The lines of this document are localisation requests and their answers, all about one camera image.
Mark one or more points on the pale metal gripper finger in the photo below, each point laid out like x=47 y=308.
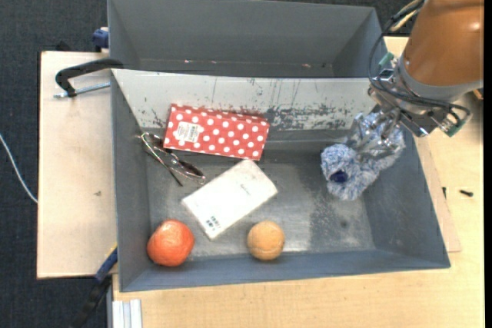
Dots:
x=380 y=148
x=359 y=130

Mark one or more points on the blue and white cloth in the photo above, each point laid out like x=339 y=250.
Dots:
x=346 y=176

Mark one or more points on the small black screw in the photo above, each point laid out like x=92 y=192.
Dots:
x=466 y=193

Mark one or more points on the grey metal bin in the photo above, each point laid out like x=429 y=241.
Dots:
x=338 y=242

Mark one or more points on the red white-dotted box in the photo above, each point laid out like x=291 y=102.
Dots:
x=219 y=132

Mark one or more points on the tan ball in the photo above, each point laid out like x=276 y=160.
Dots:
x=266 y=240

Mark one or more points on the white flat box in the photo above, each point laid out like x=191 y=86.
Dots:
x=230 y=197

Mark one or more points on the sunglasses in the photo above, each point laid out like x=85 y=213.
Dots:
x=175 y=162

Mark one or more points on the orange fruit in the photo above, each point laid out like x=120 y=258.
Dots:
x=170 y=243

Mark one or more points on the pale wood board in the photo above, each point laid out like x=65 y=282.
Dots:
x=77 y=173

